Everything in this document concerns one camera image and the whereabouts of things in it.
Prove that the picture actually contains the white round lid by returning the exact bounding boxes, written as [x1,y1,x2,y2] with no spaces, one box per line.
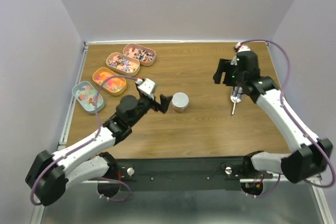
[171,92,189,108]

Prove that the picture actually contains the clear plastic cup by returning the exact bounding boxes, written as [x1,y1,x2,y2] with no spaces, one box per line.
[172,103,188,113]

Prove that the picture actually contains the metal scoop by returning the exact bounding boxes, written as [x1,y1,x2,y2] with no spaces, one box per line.
[230,86,244,116]

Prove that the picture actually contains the orange candy tray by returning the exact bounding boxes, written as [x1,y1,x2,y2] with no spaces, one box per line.
[92,67,127,96]

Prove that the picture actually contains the grey candy tray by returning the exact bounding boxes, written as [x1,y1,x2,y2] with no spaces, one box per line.
[72,81,105,114]

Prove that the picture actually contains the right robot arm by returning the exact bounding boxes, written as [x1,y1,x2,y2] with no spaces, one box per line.
[213,50,333,184]

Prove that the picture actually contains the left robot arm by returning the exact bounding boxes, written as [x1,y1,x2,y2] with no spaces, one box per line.
[25,92,172,206]

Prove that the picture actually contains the beige candy tray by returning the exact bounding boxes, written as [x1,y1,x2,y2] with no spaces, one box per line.
[106,52,140,77]

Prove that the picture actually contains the pink candy tray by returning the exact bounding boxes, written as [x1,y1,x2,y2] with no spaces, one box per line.
[122,43,156,67]

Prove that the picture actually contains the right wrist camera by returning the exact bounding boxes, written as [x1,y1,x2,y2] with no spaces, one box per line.
[234,42,251,54]

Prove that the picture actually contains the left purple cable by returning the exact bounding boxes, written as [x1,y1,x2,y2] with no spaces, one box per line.
[29,75,142,206]

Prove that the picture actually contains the purple cable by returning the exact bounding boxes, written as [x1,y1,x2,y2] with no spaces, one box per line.
[236,39,336,199]
[29,75,142,206]

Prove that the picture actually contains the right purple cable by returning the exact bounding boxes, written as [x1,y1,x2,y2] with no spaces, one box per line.
[236,39,336,199]

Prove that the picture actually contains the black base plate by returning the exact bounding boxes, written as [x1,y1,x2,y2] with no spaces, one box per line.
[117,156,254,191]

